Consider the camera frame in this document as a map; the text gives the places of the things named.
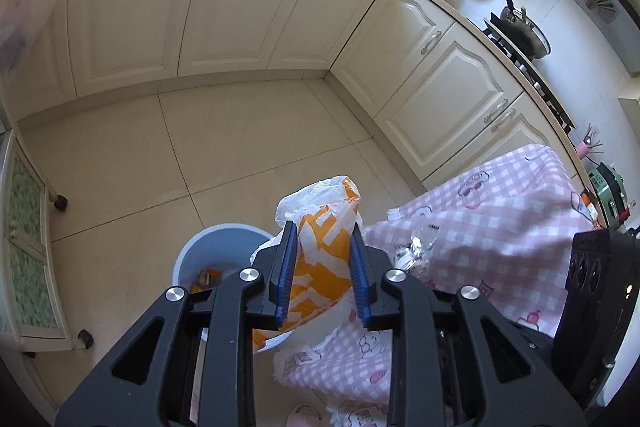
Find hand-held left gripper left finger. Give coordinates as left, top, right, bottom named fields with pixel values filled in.
left=55, top=221, right=301, bottom=427

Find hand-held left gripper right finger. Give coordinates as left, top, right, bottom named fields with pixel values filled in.
left=349, top=221, right=586, bottom=427

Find orange and white plastic bag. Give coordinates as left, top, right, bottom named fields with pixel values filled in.
left=252, top=176, right=363, bottom=353

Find clear plastic wrapper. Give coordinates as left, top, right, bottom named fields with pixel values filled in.
left=392, top=224, right=441, bottom=278

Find blue plastic bucket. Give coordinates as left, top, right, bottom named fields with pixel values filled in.
left=171, top=223, right=301, bottom=353

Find green electric cooker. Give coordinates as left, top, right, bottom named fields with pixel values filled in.
left=590, top=162, right=628, bottom=228

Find pink checkered tablecloth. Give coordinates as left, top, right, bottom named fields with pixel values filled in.
left=272, top=144, right=596, bottom=427

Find black gas stove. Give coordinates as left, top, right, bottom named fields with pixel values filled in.
left=482, top=19, right=576, bottom=132

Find white wheeled cart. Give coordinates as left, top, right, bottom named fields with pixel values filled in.
left=0, top=127, right=96, bottom=353

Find cream lower cabinets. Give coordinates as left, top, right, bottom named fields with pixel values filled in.
left=0, top=0, right=576, bottom=188

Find black wok with lid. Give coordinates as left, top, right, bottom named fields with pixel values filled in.
left=495, top=0, right=551, bottom=60

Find white hanging plastic bag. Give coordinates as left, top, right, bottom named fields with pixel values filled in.
left=0, top=0, right=76, bottom=72

